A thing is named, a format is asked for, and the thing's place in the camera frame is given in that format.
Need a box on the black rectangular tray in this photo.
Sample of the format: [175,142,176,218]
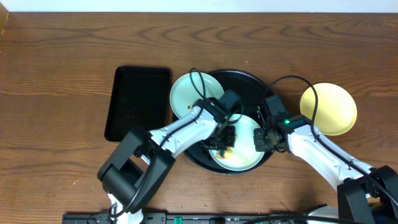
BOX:
[104,65,172,142]

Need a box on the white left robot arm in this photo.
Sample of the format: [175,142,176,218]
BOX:
[97,96,241,219]

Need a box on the black round tray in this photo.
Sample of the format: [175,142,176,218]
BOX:
[184,69,267,175]

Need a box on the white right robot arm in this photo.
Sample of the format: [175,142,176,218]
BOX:
[254,115,397,223]

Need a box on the yellow plate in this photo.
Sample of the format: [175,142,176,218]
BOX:
[314,83,357,136]

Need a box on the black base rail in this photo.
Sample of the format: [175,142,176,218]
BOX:
[61,203,330,224]

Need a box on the green yellow sponge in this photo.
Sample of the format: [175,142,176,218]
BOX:
[216,135,238,159]

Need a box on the mint plate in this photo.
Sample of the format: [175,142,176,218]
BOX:
[170,73,224,118]
[210,114,265,172]

